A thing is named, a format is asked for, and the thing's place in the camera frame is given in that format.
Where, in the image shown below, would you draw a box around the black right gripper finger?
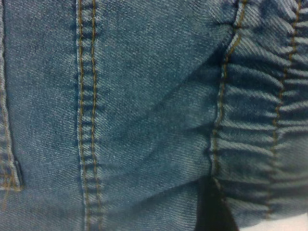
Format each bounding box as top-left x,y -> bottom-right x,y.
195,177 -> 240,231

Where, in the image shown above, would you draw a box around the blue denim shorts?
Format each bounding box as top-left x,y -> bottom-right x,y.
0,0 -> 308,231

